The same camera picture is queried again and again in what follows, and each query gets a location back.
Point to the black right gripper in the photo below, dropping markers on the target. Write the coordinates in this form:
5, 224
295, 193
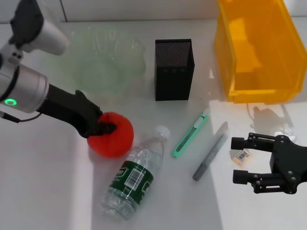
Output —
290, 163

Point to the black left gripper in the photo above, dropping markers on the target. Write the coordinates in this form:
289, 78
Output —
69, 110

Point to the red-orange fruit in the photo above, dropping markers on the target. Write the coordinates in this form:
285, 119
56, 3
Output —
112, 146

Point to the green utility knife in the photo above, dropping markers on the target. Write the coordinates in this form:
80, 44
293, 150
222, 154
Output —
189, 134

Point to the water bottle with green label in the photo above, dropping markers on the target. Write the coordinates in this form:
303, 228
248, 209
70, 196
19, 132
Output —
134, 177

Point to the eraser with barcode sleeve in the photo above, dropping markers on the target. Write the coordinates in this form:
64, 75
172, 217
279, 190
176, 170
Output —
242, 157

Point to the grey pen with clear cap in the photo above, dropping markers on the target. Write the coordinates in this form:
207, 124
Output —
211, 153

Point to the clear wavy glass fruit plate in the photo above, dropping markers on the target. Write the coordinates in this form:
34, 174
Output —
105, 69

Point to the black mesh pen holder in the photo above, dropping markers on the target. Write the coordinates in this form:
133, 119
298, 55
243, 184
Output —
172, 81

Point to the yellow plastic storage bin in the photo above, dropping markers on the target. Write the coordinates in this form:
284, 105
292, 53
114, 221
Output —
263, 48

